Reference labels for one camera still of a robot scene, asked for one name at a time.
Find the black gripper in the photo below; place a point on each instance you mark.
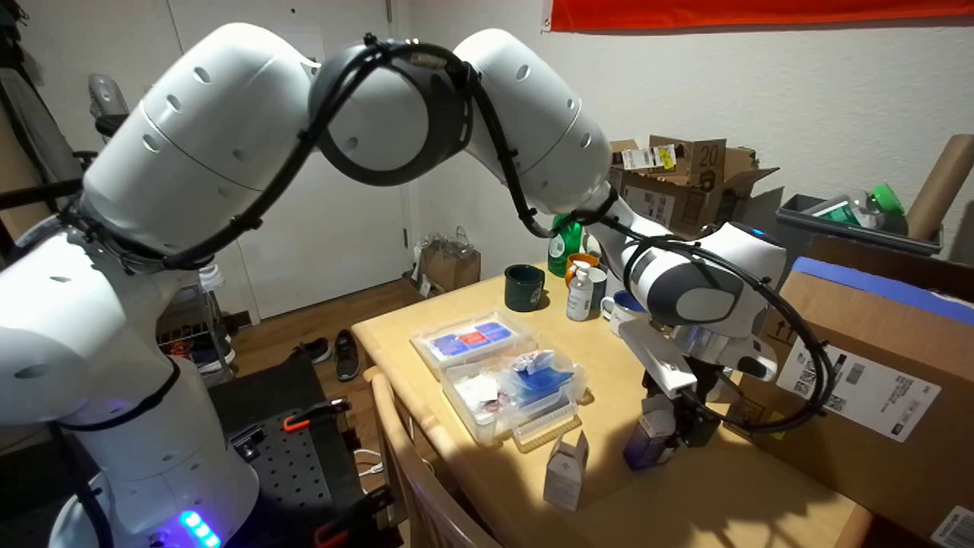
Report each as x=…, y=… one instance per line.
x=685, y=392

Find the blue bandage box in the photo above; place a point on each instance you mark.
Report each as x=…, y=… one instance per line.
x=643, y=446

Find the small grey cardboard box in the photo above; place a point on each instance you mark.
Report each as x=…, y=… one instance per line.
x=568, y=476

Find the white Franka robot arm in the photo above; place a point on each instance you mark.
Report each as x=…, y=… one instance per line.
x=202, y=133

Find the clear plastic first aid case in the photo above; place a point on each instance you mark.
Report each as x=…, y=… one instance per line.
x=472, y=405

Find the white mug blue rim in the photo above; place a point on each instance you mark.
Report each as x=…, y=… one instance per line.
x=621, y=308

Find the blue glove bag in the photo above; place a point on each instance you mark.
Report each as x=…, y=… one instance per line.
x=540, y=380

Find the clear hand sanitizer bottle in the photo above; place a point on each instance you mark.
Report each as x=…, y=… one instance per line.
x=576, y=300

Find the orange mug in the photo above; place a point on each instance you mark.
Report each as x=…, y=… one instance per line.
x=584, y=265

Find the clear plastic supply bag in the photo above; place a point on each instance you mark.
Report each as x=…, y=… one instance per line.
x=490, y=398

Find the dark green mug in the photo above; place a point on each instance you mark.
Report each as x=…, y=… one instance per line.
x=525, y=290

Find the green dish soap bottle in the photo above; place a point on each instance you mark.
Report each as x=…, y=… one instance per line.
x=568, y=247

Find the cardboard box blue tape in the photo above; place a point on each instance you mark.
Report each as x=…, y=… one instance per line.
x=872, y=476

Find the blue white box front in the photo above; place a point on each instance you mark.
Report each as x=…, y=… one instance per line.
x=472, y=338

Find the large open cardboard box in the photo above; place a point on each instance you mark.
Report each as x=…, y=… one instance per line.
x=688, y=185

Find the dark grey trash bin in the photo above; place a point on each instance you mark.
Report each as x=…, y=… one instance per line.
x=810, y=218

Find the wooden chair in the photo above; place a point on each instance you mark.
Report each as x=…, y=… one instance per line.
x=428, y=497

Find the cardboard box on floor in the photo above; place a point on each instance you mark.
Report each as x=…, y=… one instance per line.
x=451, y=265

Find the green plastic object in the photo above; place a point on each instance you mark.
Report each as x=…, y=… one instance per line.
x=884, y=200

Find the black shoe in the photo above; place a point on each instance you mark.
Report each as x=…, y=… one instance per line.
x=348, y=356
x=315, y=352

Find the brown cardboard tube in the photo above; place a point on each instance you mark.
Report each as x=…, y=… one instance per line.
x=941, y=185

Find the black robot cart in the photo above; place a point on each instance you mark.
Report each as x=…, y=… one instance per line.
x=293, y=476

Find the black office chair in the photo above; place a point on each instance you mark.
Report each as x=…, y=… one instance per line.
x=31, y=133

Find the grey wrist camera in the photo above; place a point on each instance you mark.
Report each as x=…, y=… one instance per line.
x=659, y=356

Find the red wall banner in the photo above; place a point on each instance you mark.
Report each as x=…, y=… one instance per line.
x=762, y=13

